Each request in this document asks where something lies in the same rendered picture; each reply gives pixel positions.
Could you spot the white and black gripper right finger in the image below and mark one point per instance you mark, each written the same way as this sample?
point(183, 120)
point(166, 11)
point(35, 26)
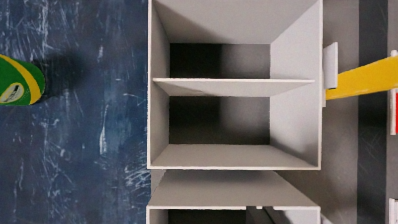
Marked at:
point(271, 215)

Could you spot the green drink can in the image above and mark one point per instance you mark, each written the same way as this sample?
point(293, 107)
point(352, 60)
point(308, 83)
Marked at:
point(21, 83)

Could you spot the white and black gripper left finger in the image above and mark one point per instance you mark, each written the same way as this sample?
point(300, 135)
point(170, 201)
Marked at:
point(254, 216)

